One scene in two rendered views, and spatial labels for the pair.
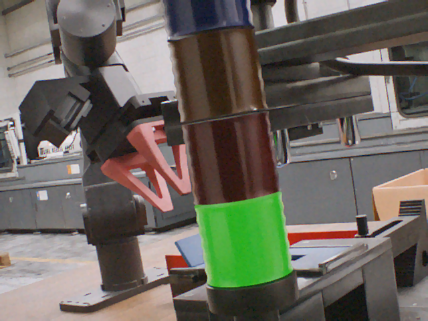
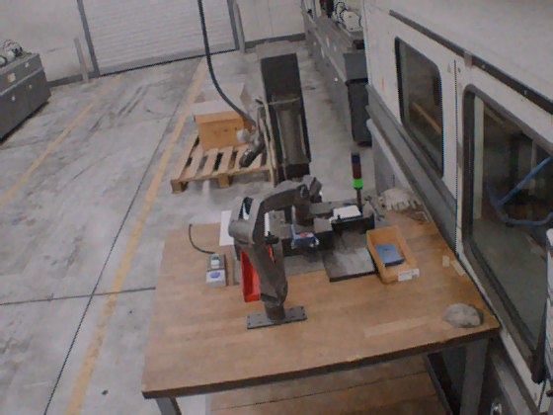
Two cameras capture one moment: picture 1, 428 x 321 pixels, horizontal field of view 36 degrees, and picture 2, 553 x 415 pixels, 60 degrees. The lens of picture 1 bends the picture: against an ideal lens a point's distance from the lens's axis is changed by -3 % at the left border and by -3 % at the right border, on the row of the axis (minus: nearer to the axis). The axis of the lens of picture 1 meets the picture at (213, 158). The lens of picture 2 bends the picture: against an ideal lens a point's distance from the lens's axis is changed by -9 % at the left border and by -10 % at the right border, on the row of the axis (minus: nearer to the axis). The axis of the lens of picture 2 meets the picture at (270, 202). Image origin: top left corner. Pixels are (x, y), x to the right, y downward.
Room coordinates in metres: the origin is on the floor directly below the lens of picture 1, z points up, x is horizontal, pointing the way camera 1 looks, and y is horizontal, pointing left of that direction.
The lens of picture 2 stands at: (1.78, 1.22, 2.02)
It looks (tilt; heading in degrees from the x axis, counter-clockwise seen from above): 27 degrees down; 231
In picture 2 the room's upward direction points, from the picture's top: 10 degrees counter-clockwise
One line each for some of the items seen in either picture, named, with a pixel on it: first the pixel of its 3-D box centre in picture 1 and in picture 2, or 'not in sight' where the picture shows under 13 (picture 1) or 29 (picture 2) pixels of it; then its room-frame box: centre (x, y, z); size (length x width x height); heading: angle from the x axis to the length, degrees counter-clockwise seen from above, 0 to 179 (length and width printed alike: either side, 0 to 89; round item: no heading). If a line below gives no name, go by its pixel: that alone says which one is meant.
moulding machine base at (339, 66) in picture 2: not in sight; (351, 43); (-4.11, -3.51, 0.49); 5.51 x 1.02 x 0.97; 47
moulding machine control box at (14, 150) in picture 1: (15, 144); not in sight; (9.12, 2.65, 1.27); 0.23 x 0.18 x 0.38; 137
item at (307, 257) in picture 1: (263, 246); (301, 230); (0.61, -0.03, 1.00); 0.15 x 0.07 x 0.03; 50
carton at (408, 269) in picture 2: not in sight; (391, 254); (0.48, 0.29, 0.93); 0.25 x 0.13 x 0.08; 50
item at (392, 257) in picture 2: not in sight; (388, 252); (0.47, 0.26, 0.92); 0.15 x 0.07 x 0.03; 51
